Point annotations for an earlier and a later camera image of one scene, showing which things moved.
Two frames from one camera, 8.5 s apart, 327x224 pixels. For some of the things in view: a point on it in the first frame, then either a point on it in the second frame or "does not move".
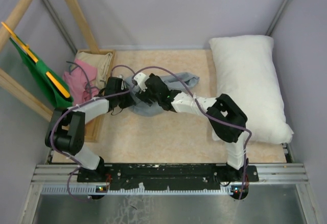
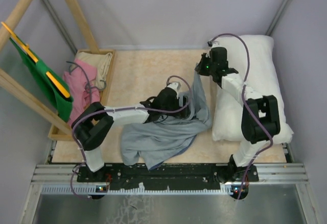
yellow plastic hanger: x=26 y=47 does not move
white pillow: x=247 y=75 does not move
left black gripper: x=130 y=102 -> x=176 y=100
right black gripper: x=144 y=96 -> x=200 y=68
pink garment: x=79 y=80 does not move
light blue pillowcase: x=171 y=80 -> x=164 y=138
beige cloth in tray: x=100 y=61 does not move
